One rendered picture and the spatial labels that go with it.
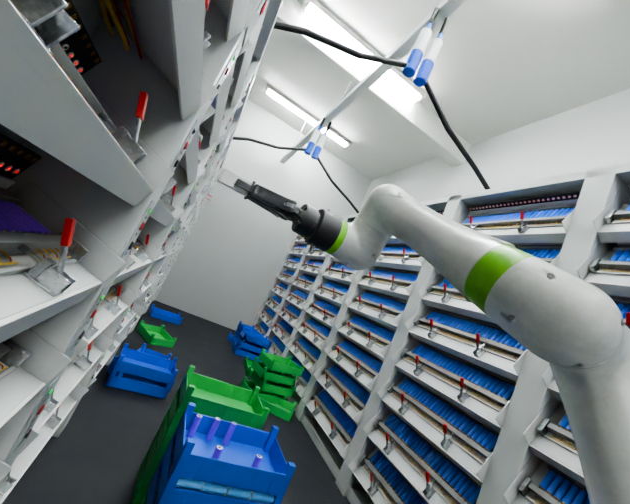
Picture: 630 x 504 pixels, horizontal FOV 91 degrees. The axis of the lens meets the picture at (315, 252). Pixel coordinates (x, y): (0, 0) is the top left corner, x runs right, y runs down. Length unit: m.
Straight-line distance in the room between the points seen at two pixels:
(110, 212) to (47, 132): 0.39
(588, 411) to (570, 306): 0.21
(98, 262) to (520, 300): 0.68
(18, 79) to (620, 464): 0.73
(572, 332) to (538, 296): 0.05
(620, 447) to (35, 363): 0.90
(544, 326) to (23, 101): 0.54
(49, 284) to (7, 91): 0.29
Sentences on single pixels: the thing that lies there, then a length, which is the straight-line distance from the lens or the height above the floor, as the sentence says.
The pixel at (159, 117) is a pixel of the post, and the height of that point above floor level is 1.01.
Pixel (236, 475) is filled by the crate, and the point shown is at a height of 0.35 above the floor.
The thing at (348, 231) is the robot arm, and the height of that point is 1.01.
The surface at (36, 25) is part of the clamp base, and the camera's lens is 0.23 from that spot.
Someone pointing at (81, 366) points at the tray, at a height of 0.33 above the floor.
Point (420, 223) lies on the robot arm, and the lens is 0.65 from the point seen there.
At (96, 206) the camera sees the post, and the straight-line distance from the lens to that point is 0.67.
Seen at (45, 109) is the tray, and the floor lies 0.86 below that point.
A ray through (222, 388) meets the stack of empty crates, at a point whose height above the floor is 0.35.
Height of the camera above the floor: 0.83
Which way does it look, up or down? 8 degrees up
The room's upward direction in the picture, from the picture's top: 25 degrees clockwise
